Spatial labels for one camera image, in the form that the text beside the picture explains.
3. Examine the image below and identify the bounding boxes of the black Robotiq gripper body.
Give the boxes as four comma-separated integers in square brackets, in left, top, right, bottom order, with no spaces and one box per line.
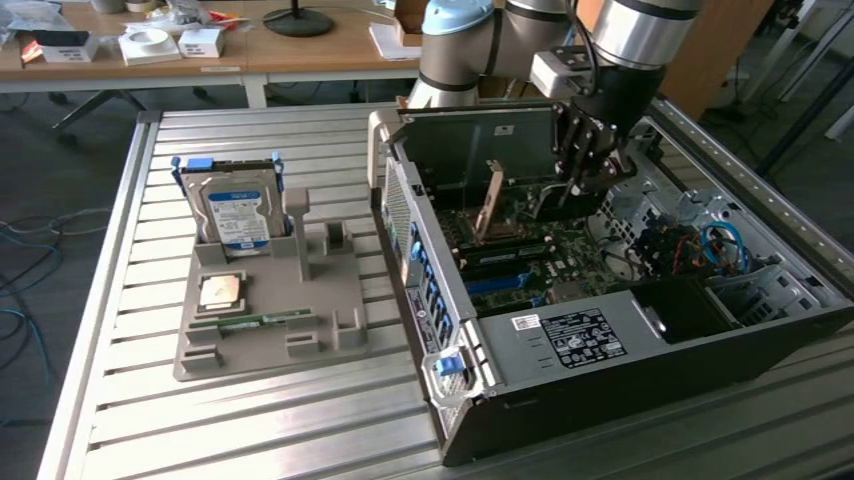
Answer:
[568,63,669,151]

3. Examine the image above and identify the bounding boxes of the CPU socket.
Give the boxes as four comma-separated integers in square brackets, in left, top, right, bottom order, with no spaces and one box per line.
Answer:
[466,209,522,247]

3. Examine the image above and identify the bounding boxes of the green motherboard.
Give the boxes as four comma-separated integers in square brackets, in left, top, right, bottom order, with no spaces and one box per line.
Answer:
[433,184,636,309]

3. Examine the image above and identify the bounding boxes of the installed RAM stick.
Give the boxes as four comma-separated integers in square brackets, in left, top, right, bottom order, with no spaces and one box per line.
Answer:
[460,243,546,271]

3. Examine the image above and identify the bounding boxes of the white paper sheets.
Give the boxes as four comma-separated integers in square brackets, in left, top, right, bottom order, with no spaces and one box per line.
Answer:
[369,22,424,62]

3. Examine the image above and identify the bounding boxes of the brown cardboard box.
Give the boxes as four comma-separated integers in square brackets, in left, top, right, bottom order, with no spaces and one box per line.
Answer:
[393,0,429,36]

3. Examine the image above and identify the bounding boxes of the metal disk bay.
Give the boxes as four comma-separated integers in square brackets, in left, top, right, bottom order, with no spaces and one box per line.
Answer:
[704,264,826,329]

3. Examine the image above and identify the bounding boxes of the grey power supply unit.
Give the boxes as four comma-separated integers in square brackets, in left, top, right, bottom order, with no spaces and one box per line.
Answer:
[474,292,669,389]

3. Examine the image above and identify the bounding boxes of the blue case release latch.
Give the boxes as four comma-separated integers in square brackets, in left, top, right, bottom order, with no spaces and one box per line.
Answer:
[433,353,468,377]

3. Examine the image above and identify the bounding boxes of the black round stand base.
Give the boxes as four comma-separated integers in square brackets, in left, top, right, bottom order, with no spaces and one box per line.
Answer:
[262,0,335,39]

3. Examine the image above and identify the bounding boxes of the black open PC case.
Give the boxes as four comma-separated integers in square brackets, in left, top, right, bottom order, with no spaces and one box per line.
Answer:
[369,91,854,469]

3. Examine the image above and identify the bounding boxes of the hard disk in blue caddy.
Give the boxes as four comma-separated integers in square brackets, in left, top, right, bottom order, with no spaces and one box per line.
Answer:
[170,153,287,259]

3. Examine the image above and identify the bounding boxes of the grey printed parts rack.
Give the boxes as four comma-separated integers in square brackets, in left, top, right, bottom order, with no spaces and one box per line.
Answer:
[171,188,402,384]

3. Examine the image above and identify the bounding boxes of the green RAM stick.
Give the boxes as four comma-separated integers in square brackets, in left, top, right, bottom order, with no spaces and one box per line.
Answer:
[189,307,314,331]

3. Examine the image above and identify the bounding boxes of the plain white box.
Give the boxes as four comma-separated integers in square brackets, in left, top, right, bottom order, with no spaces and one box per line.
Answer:
[177,27,227,59]

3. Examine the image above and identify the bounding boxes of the copper-coloured CPU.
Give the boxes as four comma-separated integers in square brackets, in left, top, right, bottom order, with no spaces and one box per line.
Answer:
[199,274,243,309]

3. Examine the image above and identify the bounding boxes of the white box with tape roll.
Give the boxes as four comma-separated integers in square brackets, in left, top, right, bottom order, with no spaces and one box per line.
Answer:
[118,27,183,67]

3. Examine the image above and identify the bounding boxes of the wooden desk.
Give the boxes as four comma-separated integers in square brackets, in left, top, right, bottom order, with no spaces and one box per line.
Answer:
[0,0,613,96]

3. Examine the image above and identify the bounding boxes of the black and white box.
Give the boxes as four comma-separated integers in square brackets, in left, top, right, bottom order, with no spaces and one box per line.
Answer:
[31,29,102,64]

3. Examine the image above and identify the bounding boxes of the clear plastic bag pile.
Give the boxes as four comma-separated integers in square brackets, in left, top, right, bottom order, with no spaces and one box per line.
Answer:
[0,0,75,34]

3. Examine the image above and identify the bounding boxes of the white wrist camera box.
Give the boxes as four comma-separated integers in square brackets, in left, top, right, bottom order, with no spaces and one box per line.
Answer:
[530,47,600,99]

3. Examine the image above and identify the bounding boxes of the black camera cable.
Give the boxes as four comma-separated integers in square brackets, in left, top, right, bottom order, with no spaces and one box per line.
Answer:
[565,0,602,99]

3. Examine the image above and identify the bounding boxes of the red and black wire bundle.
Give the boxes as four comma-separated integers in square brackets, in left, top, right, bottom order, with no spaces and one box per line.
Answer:
[637,224,702,276]

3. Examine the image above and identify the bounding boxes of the blue SATA wire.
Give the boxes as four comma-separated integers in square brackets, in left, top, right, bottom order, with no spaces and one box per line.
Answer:
[700,219,757,275]

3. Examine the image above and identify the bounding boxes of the white floor cable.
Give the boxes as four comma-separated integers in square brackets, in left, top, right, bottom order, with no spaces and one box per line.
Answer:
[0,207,113,251]

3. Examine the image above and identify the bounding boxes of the blue floor cable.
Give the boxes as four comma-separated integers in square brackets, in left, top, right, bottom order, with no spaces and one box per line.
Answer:
[0,219,66,396]

